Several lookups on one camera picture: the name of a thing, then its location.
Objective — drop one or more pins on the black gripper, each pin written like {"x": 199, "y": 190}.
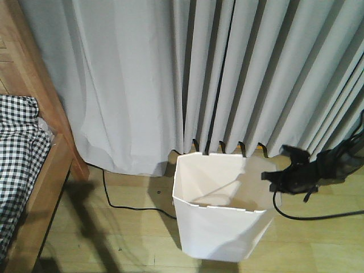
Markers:
{"x": 294, "y": 179}

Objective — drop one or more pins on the white plastic trash bin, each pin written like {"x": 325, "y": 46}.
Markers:
{"x": 223, "y": 207}

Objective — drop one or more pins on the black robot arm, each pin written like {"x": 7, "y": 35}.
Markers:
{"x": 330, "y": 167}

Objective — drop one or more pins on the grey pleated curtain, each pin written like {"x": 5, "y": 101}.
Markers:
{"x": 139, "y": 79}

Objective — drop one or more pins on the black white checkered bedding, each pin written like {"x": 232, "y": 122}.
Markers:
{"x": 24, "y": 148}

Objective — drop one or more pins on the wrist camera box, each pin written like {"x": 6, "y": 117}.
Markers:
{"x": 296, "y": 155}

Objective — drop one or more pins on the wooden bed frame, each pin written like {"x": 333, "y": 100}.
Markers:
{"x": 23, "y": 73}

